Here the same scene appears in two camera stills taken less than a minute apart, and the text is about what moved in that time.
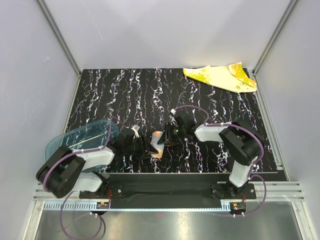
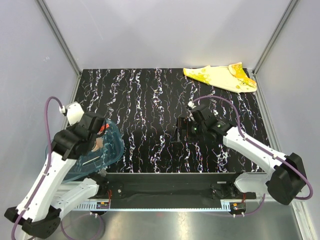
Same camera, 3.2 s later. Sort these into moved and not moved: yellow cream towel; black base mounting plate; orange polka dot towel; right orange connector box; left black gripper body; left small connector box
Moved: left black gripper body; orange polka dot towel
Not moved: black base mounting plate; right orange connector box; left small connector box; yellow cream towel
